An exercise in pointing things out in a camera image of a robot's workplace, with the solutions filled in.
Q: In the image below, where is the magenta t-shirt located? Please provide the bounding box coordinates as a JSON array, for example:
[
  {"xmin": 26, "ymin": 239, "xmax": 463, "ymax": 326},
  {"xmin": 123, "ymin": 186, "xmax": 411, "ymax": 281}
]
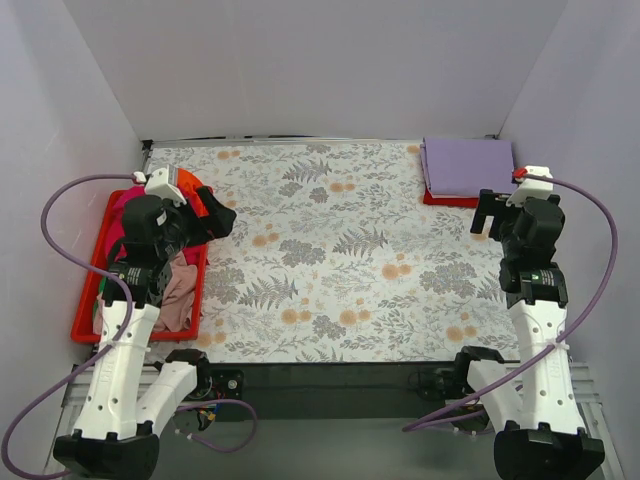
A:
[{"xmin": 105, "ymin": 185, "xmax": 151, "ymax": 266}]

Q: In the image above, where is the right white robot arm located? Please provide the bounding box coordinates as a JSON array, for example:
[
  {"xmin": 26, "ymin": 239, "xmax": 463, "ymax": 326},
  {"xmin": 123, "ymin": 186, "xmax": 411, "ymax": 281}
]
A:
[{"xmin": 452, "ymin": 190, "xmax": 605, "ymax": 479}]

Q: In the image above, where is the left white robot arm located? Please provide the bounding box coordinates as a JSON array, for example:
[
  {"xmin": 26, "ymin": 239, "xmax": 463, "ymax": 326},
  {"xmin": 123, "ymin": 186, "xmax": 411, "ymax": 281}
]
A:
[{"xmin": 53, "ymin": 186, "xmax": 236, "ymax": 479}]

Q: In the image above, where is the orange t-shirt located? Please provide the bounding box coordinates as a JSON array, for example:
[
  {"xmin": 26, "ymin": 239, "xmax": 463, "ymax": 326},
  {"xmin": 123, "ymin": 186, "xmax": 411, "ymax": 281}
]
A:
[{"xmin": 177, "ymin": 168, "xmax": 208, "ymax": 217}]

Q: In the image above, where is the folded lavender t-shirt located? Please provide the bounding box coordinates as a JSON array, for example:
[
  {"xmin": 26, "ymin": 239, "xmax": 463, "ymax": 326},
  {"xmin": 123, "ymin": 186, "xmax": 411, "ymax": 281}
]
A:
[{"xmin": 420, "ymin": 138, "xmax": 515, "ymax": 198}]

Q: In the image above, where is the folded red t-shirt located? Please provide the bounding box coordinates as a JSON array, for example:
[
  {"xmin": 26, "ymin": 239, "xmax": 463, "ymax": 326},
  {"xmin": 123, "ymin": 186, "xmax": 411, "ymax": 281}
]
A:
[{"xmin": 423, "ymin": 189, "xmax": 479, "ymax": 209}]

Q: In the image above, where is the beige pink t-shirt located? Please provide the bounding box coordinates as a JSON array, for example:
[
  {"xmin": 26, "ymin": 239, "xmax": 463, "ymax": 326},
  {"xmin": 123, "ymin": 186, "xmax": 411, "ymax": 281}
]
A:
[{"xmin": 92, "ymin": 249, "xmax": 199, "ymax": 334}]

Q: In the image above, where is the floral patterned table mat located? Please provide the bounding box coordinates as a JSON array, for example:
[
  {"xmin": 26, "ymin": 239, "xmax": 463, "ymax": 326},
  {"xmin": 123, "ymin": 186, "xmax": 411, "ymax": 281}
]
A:
[{"xmin": 149, "ymin": 142, "xmax": 518, "ymax": 363}]

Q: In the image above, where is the red plastic bin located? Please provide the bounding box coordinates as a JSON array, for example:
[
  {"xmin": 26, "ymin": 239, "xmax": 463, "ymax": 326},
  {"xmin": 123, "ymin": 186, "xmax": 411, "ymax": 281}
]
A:
[{"xmin": 70, "ymin": 187, "xmax": 208, "ymax": 344}]

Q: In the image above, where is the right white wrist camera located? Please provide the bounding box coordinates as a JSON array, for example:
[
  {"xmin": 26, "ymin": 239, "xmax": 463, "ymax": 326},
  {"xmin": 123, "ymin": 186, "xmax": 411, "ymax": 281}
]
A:
[{"xmin": 506, "ymin": 166, "xmax": 553, "ymax": 207}]

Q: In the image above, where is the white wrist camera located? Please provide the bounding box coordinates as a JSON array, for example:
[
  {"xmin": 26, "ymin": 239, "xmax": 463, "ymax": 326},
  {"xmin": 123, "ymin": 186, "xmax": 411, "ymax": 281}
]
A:
[
  {"xmin": 144, "ymin": 165, "xmax": 187, "ymax": 207},
  {"xmin": 506, "ymin": 166, "xmax": 553, "ymax": 207}
]

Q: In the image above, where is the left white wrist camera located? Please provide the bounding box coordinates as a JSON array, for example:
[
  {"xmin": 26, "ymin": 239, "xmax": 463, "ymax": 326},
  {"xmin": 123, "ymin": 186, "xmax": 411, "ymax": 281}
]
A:
[{"xmin": 144, "ymin": 165, "xmax": 187, "ymax": 207}]

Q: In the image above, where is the aluminium frame rail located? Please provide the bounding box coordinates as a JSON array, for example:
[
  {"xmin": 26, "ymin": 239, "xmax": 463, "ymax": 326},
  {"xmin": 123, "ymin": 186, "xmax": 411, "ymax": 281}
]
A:
[{"xmin": 56, "ymin": 349, "xmax": 625, "ymax": 479}]

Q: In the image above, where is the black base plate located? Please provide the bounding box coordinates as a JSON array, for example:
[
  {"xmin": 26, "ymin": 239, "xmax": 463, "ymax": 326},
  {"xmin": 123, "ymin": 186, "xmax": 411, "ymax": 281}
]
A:
[{"xmin": 185, "ymin": 361, "xmax": 471, "ymax": 420}]

